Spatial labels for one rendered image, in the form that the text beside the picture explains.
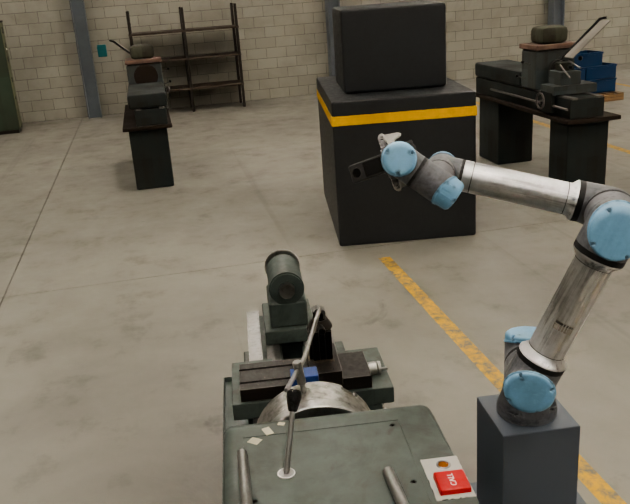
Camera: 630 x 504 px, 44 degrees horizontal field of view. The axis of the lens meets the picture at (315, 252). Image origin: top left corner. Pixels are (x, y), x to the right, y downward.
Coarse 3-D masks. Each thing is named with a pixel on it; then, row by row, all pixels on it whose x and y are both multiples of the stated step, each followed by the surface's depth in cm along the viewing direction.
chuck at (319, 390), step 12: (312, 384) 193; (324, 384) 194; (336, 384) 195; (276, 396) 195; (312, 396) 188; (324, 396) 188; (336, 396) 189; (348, 396) 192; (264, 408) 196; (276, 408) 190; (360, 408) 190; (264, 420) 191
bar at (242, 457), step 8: (240, 456) 159; (240, 464) 157; (248, 464) 158; (240, 472) 154; (248, 472) 154; (240, 480) 152; (248, 480) 152; (240, 488) 150; (248, 488) 149; (240, 496) 148; (248, 496) 147
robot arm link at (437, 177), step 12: (420, 168) 169; (432, 168) 169; (444, 168) 172; (420, 180) 169; (432, 180) 169; (444, 180) 169; (456, 180) 170; (420, 192) 171; (432, 192) 170; (444, 192) 169; (456, 192) 169; (444, 204) 170
